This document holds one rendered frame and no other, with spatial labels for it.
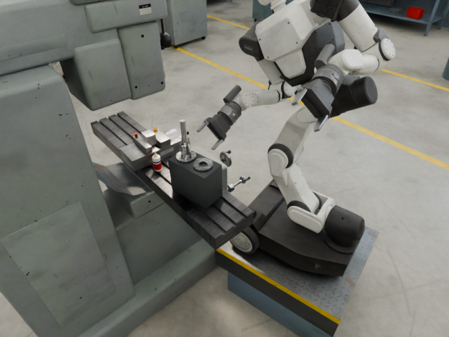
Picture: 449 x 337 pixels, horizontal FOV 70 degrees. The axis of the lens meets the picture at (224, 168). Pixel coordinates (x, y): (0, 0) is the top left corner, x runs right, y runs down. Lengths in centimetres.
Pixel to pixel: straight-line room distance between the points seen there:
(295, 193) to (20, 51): 135
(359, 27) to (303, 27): 19
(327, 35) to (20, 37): 108
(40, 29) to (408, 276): 251
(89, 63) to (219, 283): 160
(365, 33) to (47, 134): 117
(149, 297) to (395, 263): 172
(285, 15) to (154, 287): 163
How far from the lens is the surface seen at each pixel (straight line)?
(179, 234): 209
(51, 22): 130
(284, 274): 191
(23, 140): 126
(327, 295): 190
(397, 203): 315
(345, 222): 177
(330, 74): 105
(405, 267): 270
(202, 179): 136
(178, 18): 612
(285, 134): 160
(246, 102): 146
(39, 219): 145
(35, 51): 130
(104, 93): 142
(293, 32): 133
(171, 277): 214
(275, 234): 185
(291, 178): 173
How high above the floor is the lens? 199
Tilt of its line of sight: 39 degrees down
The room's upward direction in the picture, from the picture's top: straight up
